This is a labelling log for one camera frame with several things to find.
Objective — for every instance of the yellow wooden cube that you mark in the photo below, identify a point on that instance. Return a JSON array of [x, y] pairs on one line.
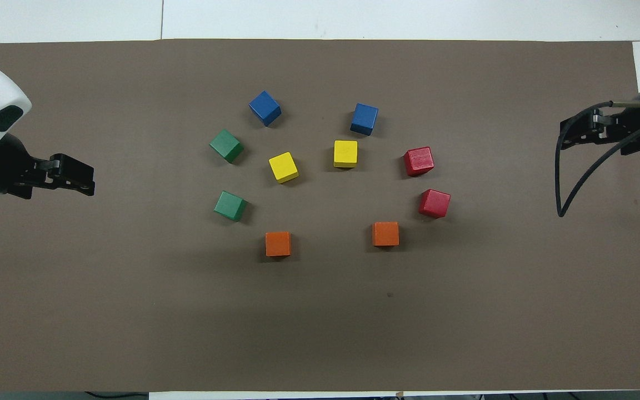
[[283, 166], [345, 153]]

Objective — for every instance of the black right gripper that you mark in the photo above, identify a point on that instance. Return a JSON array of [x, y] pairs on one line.
[[631, 125]]

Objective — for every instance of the brown paper table mat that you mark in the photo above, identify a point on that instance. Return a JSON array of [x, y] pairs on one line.
[[320, 322]]

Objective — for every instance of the orange wooden cube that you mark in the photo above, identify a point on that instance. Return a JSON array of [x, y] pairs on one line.
[[278, 244], [385, 234]]

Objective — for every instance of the blue wooden cube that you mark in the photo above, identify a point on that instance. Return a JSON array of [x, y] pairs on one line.
[[265, 108], [364, 118]]

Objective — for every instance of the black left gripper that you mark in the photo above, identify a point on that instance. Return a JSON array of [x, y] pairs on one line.
[[9, 166]]

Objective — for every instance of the red wooden cube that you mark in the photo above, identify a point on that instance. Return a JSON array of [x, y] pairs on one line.
[[419, 161], [434, 203]]

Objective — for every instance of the green wooden cube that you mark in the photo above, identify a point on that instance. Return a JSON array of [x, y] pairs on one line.
[[229, 205], [226, 145]]

